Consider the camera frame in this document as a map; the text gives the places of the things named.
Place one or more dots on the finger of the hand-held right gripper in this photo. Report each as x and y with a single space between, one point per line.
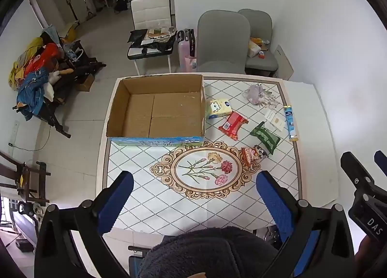
356 172
381 161

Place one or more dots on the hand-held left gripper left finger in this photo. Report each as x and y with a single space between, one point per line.
116 203

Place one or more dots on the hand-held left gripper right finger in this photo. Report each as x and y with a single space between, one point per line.
272 200

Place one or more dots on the cartoon snack packet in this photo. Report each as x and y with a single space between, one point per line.
252 155

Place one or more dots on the green tissue packet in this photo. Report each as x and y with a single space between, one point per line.
264 138

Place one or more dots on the blue and white tube packet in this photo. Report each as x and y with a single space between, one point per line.
290 122

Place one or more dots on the red wet wipes packet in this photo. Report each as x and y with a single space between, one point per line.
232 125

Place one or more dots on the yellow tissue pack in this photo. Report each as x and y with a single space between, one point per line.
217 109

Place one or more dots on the purple soft cloth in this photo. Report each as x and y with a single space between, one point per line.
255 94

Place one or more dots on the dark fleece clothing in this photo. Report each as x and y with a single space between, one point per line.
208 253

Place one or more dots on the dark wooden chair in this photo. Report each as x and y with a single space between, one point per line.
27 175

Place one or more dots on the white power strip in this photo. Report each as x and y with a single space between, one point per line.
12 134

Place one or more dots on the small cardboard box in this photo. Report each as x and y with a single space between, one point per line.
84 82

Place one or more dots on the white board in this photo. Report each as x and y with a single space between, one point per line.
284 63

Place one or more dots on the white plush toy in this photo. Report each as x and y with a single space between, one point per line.
52 84

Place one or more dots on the black metal rack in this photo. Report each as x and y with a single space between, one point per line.
81 67

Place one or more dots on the blue garment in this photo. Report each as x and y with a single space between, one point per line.
33 90

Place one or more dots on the yellow and white bag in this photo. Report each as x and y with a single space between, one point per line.
254 46

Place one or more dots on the pink paper bag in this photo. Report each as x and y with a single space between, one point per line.
190 64

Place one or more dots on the red plastic bag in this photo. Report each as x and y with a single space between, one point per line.
40 58

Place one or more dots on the grey fabric chair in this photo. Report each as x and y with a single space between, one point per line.
260 23
222 42

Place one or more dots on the pink suitcase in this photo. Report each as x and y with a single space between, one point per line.
185 49

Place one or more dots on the black flat bag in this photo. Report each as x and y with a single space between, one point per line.
138 35

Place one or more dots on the yellow garment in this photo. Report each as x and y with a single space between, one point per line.
22 60

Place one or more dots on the stack of papers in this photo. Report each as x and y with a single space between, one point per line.
160 33

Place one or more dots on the white padded chair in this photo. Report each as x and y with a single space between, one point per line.
151 8

